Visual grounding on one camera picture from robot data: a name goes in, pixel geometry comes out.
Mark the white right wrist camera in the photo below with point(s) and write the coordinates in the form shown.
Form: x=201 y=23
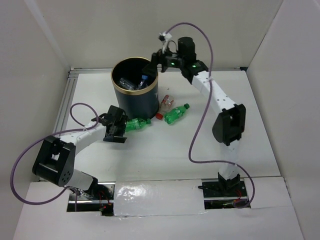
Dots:
x=164 y=37

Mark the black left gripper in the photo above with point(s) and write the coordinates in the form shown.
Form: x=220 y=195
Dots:
x=111 y=137

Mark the clear crushed plastic bottle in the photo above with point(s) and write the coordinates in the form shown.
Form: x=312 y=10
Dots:
x=127 y=84

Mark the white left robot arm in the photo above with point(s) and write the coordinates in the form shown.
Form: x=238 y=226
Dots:
x=55 y=161

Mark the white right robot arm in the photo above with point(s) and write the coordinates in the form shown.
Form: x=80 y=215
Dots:
x=230 y=116

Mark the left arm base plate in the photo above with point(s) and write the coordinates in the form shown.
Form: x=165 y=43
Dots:
x=102 y=203

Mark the red label crushed bottle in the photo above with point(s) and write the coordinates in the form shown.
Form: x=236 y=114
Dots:
x=165 y=106

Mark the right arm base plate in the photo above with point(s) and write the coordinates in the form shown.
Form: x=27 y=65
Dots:
x=224 y=194

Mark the dark bin with gold rim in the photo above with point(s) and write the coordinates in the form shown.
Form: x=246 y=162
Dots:
x=142 y=103

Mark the blue label water bottle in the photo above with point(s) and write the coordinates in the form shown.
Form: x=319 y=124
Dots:
x=144 y=82

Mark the green bottle with cap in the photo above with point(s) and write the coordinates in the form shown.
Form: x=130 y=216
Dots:
x=176 y=113

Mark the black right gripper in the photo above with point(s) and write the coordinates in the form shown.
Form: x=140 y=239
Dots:
x=157 y=58

